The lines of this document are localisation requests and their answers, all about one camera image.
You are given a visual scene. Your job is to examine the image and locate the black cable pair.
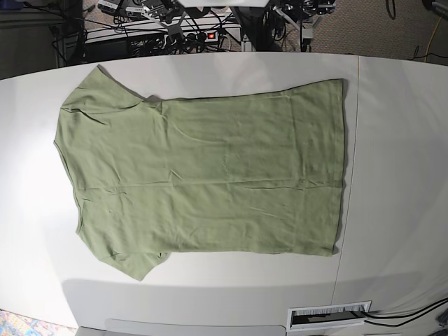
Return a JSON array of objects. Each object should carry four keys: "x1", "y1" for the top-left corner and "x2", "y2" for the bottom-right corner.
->
[{"x1": 362, "y1": 299, "x2": 448, "y2": 328}]

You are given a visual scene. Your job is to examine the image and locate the green T-shirt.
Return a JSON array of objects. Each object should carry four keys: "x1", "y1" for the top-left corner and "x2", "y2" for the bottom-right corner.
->
[{"x1": 54, "y1": 67, "x2": 346, "y2": 281}]

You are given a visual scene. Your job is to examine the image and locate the black power strip red switch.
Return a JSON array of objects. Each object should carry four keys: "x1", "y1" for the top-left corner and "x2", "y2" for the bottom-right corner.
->
[{"x1": 129, "y1": 30, "x2": 219, "y2": 53}]

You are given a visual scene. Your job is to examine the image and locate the white cable grommet tray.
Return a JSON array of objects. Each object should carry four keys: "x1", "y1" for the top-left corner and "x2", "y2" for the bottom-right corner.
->
[{"x1": 286, "y1": 301, "x2": 372, "y2": 332}]

